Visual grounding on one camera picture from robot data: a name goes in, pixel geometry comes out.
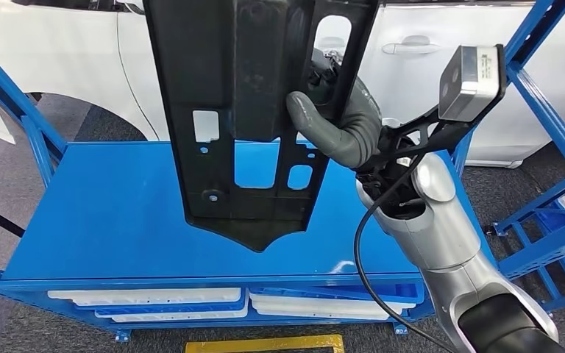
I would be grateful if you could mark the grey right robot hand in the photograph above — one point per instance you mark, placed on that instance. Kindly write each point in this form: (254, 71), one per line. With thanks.
(312, 122)

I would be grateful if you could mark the black plastic frame part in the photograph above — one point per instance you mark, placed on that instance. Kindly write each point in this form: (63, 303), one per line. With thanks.
(204, 58)

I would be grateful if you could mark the blue metal shelf rack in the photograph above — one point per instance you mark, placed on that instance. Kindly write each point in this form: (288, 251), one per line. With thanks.
(92, 219)

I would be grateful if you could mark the black caster wheel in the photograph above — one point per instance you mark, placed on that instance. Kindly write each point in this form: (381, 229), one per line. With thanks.
(490, 231)

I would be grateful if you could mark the white car side mirror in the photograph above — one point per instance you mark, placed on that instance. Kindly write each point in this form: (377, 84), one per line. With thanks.
(136, 6)

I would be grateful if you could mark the yellow floor tape square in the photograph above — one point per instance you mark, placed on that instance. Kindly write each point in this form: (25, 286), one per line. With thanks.
(263, 344)

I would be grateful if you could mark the blue wheeled metal rack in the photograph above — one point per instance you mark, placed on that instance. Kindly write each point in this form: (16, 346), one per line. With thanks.
(536, 204)

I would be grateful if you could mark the white car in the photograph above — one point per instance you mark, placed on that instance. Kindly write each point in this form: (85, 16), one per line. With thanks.
(68, 48)

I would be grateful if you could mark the black right wrist camera bracket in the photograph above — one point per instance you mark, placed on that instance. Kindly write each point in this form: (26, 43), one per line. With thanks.
(438, 134)

